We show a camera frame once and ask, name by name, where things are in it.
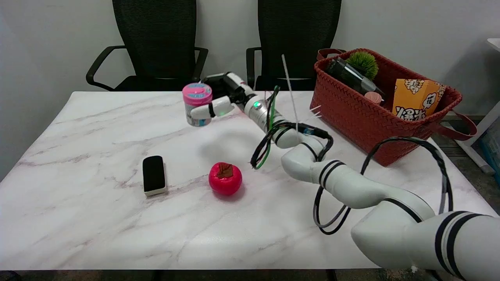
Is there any green robot cable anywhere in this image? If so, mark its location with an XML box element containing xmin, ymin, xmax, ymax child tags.
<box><xmin>256</xmin><ymin>86</ymin><xmax>280</xmax><ymax>170</ymax></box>

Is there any green fuzzy plant ball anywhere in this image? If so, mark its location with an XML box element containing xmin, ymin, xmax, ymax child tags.
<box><xmin>346</xmin><ymin>51</ymin><xmax>379</xmax><ymax>81</ymax></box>

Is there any white side table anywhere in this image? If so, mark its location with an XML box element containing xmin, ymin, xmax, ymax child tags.
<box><xmin>455</xmin><ymin>37</ymin><xmax>500</xmax><ymax>174</ymax></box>

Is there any orange popcorn box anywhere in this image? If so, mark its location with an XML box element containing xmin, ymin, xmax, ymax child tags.
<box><xmin>392</xmin><ymin>79</ymin><xmax>447</xmax><ymax>122</ymax></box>

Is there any blue storage bin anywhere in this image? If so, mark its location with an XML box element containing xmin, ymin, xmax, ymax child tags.
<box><xmin>480</xmin><ymin>128</ymin><xmax>500</xmax><ymax>177</ymax></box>

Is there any white cable tie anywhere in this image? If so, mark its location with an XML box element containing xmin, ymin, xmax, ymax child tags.
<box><xmin>281</xmin><ymin>54</ymin><xmax>322</xmax><ymax>133</ymax></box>

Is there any dark glass bottle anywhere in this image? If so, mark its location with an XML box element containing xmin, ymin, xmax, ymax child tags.
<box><xmin>325</xmin><ymin>57</ymin><xmax>386</xmax><ymax>98</ymax></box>

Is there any pink gum jar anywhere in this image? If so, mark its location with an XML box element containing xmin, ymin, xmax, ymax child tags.
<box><xmin>182</xmin><ymin>82</ymin><xmax>213</xmax><ymax>127</ymax></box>

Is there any black mesh office chair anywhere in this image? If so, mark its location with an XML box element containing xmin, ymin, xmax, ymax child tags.
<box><xmin>86</xmin><ymin>0</ymin><xmax>209</xmax><ymax>92</ymax></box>
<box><xmin>246</xmin><ymin>0</ymin><xmax>343</xmax><ymax>91</ymax></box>

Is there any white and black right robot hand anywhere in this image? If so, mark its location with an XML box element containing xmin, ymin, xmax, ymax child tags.
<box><xmin>190</xmin><ymin>72</ymin><xmax>255</xmax><ymax>120</ymax></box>

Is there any red woven basket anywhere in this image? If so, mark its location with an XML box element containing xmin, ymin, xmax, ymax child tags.
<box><xmin>310</xmin><ymin>48</ymin><xmax>478</xmax><ymax>167</ymax></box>

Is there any red persimmon toy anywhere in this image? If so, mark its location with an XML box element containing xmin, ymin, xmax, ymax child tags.
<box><xmin>208</xmin><ymin>162</ymin><xmax>243</xmax><ymax>196</ymax></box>

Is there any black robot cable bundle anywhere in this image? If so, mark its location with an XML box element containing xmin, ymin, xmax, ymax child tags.
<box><xmin>250</xmin><ymin>87</ymin><xmax>334</xmax><ymax>169</ymax></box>

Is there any black whiteboard eraser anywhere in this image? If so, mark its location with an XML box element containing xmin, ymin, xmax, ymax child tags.
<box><xmin>142</xmin><ymin>155</ymin><xmax>168</xmax><ymax>197</ymax></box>

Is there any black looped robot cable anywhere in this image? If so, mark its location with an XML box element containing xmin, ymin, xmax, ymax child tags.
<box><xmin>313</xmin><ymin>136</ymin><xmax>454</xmax><ymax>235</ymax></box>

